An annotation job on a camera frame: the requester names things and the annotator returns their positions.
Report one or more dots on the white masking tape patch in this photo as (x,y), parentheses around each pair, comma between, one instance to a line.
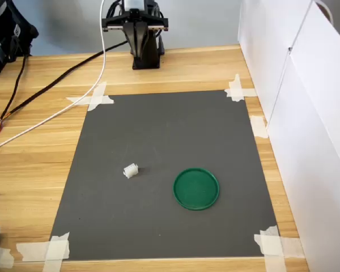
(97,97)
(273,246)
(259,126)
(1,258)
(55,250)
(236,91)

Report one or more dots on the black bag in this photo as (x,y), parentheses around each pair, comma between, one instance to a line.
(5,31)

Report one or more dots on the round green lid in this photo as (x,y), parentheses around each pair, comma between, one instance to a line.
(196,189)

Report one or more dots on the small white plastic terminal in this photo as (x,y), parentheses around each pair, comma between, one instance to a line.
(131,170)

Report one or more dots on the white partition panel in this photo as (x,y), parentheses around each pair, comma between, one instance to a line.
(314,147)
(266,51)

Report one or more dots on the dark grey mat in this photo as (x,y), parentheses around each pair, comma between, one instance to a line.
(158,136)

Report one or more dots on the white grey camera box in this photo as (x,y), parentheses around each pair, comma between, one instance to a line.
(133,4)

